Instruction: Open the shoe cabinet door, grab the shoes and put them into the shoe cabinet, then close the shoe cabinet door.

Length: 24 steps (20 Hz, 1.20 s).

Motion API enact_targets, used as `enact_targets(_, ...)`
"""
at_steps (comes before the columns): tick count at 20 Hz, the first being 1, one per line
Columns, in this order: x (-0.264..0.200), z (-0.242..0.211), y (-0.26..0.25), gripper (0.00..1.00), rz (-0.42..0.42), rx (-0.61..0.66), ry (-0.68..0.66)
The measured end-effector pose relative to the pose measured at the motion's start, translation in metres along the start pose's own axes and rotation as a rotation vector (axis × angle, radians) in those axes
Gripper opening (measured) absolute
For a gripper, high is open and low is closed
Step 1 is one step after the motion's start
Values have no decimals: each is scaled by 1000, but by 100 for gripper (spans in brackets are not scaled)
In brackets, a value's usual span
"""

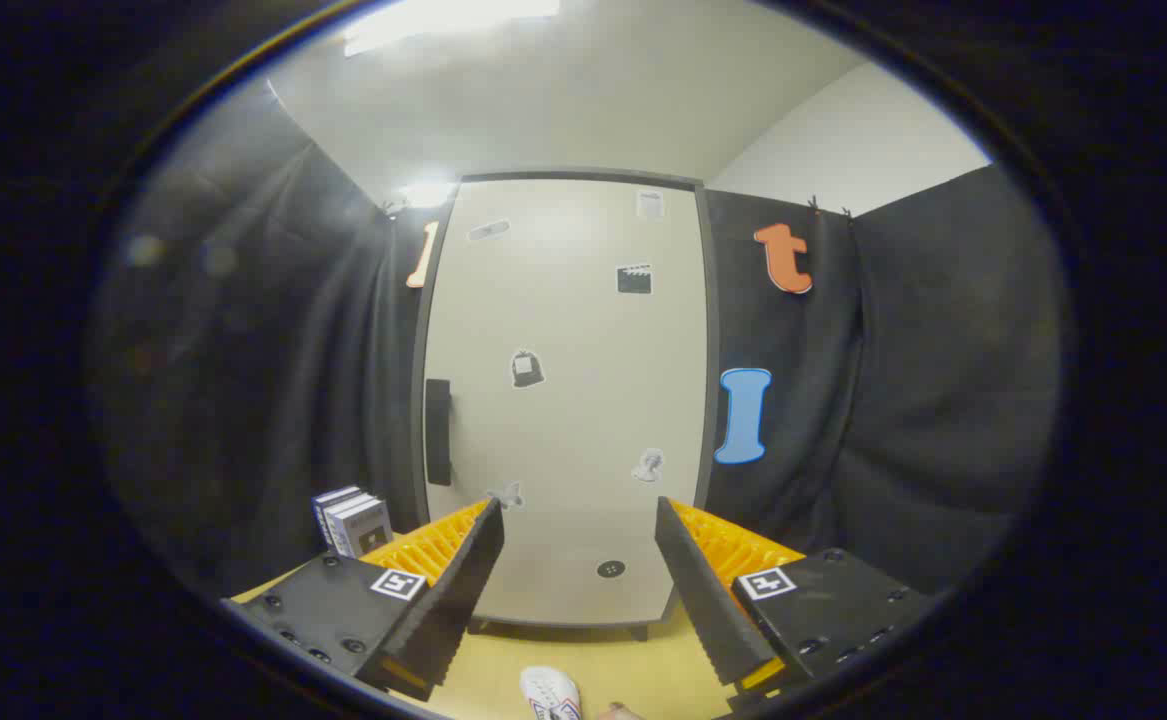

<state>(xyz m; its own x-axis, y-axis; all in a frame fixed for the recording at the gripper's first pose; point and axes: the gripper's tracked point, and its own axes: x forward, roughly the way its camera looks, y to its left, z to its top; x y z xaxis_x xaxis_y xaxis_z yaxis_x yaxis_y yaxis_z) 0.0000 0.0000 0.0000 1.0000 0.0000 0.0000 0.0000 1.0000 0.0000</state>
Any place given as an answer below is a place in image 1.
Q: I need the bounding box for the white shoe cabinet door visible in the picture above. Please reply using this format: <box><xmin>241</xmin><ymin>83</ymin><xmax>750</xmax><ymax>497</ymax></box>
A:
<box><xmin>423</xmin><ymin>180</ymin><xmax>710</xmax><ymax>629</ymax></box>

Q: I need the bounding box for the white shoe with striped print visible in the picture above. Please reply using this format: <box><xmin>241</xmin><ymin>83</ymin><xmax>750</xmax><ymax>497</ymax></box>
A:
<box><xmin>520</xmin><ymin>666</ymin><xmax>584</xmax><ymax>720</ymax></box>

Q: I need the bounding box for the black backdrop cloth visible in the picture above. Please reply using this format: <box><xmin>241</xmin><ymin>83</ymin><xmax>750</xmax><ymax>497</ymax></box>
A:
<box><xmin>93</xmin><ymin>80</ymin><xmax>1069</xmax><ymax>601</ymax></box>

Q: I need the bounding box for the grey shoe cabinet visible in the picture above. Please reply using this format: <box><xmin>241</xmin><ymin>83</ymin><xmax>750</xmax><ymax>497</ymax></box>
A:
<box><xmin>411</xmin><ymin>168</ymin><xmax>722</xmax><ymax>641</ymax></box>

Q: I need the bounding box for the ceiling light panel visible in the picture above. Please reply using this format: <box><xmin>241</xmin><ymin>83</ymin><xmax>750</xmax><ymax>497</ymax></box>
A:
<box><xmin>343</xmin><ymin>0</ymin><xmax>562</xmax><ymax>58</ymax></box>

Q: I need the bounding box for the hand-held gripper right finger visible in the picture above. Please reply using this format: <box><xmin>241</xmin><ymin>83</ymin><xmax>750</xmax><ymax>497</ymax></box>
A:
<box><xmin>655</xmin><ymin>497</ymin><xmax>934</xmax><ymax>713</ymax></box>

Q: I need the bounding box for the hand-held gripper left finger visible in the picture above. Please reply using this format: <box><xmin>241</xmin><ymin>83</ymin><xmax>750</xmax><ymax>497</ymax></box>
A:
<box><xmin>226</xmin><ymin>497</ymin><xmax>506</xmax><ymax>703</ymax></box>

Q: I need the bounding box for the black door handle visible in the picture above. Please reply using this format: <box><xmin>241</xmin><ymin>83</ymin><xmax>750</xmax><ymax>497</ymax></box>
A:
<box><xmin>425</xmin><ymin>378</ymin><xmax>454</xmax><ymax>488</ymax></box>

